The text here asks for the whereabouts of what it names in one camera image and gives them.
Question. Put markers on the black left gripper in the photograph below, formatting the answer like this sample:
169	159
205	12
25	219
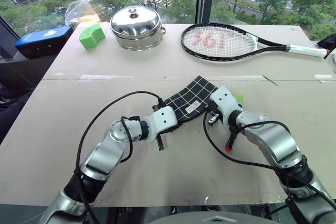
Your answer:
160	144

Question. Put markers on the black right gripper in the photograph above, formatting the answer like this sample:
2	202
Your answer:
214	115

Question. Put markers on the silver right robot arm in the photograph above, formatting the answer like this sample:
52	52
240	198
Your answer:
275	140

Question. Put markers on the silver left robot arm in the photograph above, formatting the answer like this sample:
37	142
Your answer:
105	153

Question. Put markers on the black white grid pouch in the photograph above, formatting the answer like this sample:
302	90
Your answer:
191	98

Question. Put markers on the green highlighter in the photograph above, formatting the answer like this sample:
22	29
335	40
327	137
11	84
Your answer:
239	98

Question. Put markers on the black and white tennis racket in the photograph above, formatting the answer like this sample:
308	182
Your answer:
218	40

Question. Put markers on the stainless steel pot lid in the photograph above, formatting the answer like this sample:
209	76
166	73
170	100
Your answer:
135	23

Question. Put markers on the green foam block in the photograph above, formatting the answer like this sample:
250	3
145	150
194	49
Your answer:
92	36

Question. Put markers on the white rounded object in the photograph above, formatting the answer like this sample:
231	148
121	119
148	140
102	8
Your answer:
332	61

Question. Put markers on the black bag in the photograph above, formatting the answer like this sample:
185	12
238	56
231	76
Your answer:
328	42

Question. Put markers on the clear plastic bag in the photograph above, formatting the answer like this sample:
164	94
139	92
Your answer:
78	11

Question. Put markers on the blue and black box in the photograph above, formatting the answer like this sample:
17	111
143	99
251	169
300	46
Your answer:
43	40

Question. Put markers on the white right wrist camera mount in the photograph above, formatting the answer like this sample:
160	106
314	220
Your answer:
225	100

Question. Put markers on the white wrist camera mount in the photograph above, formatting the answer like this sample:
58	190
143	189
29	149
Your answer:
225	100
164	119

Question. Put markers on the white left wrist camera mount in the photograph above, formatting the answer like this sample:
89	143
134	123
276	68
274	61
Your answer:
164	119

